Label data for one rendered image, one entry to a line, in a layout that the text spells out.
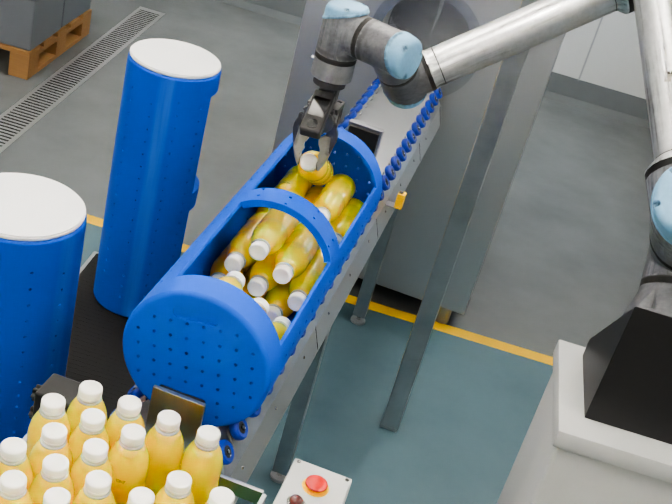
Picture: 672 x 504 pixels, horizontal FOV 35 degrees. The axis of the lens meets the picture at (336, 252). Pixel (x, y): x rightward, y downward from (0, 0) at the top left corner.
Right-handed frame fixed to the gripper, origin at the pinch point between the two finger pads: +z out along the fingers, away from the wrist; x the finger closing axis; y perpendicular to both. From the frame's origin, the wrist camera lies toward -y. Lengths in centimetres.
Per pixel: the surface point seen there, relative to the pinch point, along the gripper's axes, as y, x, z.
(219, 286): -59, -1, -1
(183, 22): 381, 169, 125
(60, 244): -31, 42, 21
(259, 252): -29.5, -0.3, 8.0
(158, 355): -63, 6, 15
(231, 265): -29.2, 4.9, 13.4
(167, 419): -80, -3, 13
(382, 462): 60, -35, 124
